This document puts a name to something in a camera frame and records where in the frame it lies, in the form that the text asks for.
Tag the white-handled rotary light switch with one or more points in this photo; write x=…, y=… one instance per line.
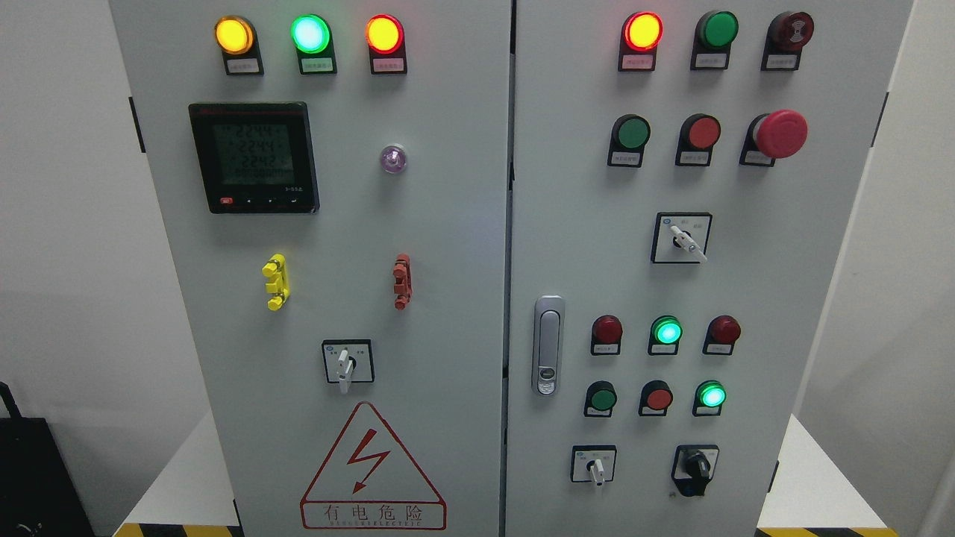
x=348, y=361

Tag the small clear light bulb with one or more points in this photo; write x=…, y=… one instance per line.
x=393, y=159

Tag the dark red lamp left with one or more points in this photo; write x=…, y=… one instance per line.
x=606, y=336

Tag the dark red lamp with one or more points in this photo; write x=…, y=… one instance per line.
x=721, y=337
x=606, y=336

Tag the grey left cabinet door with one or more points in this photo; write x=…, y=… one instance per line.
x=439, y=363

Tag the grey cabinet door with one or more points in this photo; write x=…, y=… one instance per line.
x=584, y=230
x=439, y=363

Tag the green push button lower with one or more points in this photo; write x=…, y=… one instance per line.
x=600, y=399

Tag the green push button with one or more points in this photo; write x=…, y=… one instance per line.
x=600, y=399
x=629, y=136

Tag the green lit lamp middle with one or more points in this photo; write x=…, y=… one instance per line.
x=664, y=336

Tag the green push button upper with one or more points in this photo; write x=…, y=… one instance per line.
x=629, y=136

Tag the red push button lower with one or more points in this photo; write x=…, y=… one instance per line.
x=656, y=397

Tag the red push button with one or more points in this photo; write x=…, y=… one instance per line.
x=656, y=397
x=698, y=135

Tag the grey right cabinet door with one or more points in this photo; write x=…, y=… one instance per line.
x=584, y=230

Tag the red electric hazard warning sticker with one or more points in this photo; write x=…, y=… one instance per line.
x=369, y=481

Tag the black digital power meter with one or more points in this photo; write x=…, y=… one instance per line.
x=255, y=157

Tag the red-rimmed orange indicator lamp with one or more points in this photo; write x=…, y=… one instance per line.
x=386, y=42

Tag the dark red lamp right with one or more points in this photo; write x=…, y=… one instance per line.
x=721, y=337

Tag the red push button upper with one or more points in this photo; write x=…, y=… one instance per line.
x=698, y=135

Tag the green lit button lower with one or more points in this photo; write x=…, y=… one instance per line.
x=709, y=399

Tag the green lit indicator lamp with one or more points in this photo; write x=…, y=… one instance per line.
x=314, y=45

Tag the red lit indicator lamp right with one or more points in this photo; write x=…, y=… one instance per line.
x=640, y=36

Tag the red mushroom emergency stop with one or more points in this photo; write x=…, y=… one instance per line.
x=773, y=136

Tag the yellow indicator lamp top left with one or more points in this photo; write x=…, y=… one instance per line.
x=238, y=41

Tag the green unlit indicator lamp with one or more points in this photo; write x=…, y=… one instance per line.
x=714, y=33

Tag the dark red buzzer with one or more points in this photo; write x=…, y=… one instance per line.
x=787, y=34

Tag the black bag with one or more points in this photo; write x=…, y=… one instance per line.
x=38, y=497

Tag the silver door latch handle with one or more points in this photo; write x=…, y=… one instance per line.
x=547, y=350

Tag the white-handled selector switch upper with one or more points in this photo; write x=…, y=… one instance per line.
x=681, y=237

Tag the small white-handled selector switch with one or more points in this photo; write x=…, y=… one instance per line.
x=594, y=464

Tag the black knob selector switch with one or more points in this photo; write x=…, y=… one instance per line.
x=693, y=468

